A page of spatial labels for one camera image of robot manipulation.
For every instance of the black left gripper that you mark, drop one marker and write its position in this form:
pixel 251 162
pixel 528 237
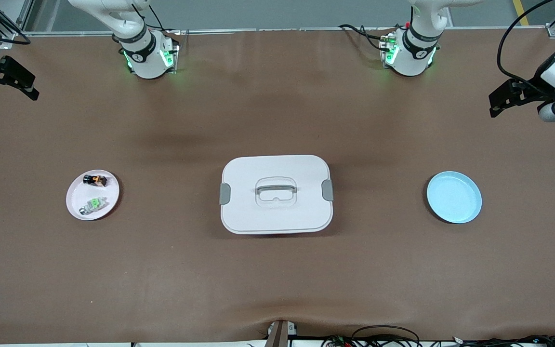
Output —
pixel 529 91

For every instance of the orange and black push-button switch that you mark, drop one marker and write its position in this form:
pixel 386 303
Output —
pixel 95 180

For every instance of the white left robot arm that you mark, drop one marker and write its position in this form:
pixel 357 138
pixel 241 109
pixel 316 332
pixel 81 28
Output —
pixel 415 53

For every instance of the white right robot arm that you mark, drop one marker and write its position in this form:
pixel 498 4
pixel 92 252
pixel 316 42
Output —
pixel 138 53

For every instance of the light blue round plate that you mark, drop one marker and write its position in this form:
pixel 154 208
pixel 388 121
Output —
pixel 454 197

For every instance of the pink round plate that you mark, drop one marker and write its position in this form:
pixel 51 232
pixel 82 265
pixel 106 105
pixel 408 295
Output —
pixel 99 212

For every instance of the gray box latch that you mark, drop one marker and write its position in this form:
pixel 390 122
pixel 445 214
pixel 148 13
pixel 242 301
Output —
pixel 327 190
pixel 225 193

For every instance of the brown table mat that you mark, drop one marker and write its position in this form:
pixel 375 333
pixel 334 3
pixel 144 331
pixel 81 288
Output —
pixel 113 270

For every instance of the white lidded storage box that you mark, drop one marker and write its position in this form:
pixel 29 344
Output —
pixel 277 217

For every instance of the green push-button switch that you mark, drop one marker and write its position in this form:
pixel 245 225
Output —
pixel 94 204

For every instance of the metal table edge bracket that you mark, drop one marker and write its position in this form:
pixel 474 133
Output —
pixel 280 333

